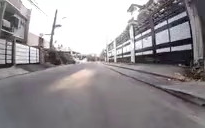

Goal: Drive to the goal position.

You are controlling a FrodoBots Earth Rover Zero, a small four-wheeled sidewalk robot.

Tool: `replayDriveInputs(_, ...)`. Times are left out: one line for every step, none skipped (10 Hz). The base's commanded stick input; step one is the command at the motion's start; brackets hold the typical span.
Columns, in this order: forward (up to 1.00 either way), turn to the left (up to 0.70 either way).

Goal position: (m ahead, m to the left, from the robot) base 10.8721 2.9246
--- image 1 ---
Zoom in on grey pavement strip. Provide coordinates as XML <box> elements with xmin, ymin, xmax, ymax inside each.
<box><xmin>102</xmin><ymin>62</ymin><xmax>205</xmax><ymax>112</ymax></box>
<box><xmin>0</xmin><ymin>62</ymin><xmax>58</xmax><ymax>83</ymax></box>

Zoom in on white panel fence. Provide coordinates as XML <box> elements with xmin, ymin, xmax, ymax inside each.
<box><xmin>0</xmin><ymin>35</ymin><xmax>41</xmax><ymax>68</ymax></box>

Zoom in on utility pole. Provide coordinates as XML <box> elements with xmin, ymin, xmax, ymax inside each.
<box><xmin>48</xmin><ymin>8</ymin><xmax>63</xmax><ymax>51</ymax></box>

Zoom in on overhead wires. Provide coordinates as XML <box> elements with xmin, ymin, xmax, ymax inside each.
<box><xmin>26</xmin><ymin>0</ymin><xmax>48</xmax><ymax>17</ymax></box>

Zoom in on wall with white panels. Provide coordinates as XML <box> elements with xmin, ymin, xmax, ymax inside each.
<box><xmin>104</xmin><ymin>0</ymin><xmax>205</xmax><ymax>75</ymax></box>

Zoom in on grey concrete road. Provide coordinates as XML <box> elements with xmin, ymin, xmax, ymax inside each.
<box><xmin>0</xmin><ymin>62</ymin><xmax>205</xmax><ymax>128</ymax></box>

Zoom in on grey building with balconies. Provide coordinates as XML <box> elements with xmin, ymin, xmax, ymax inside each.
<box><xmin>0</xmin><ymin>0</ymin><xmax>33</xmax><ymax>43</ymax></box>

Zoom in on bushes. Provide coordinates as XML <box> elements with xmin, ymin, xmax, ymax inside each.
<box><xmin>44</xmin><ymin>47</ymin><xmax>77</xmax><ymax>66</ymax></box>

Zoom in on pile of debris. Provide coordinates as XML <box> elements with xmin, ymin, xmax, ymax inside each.
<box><xmin>174</xmin><ymin>64</ymin><xmax>205</xmax><ymax>83</ymax></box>

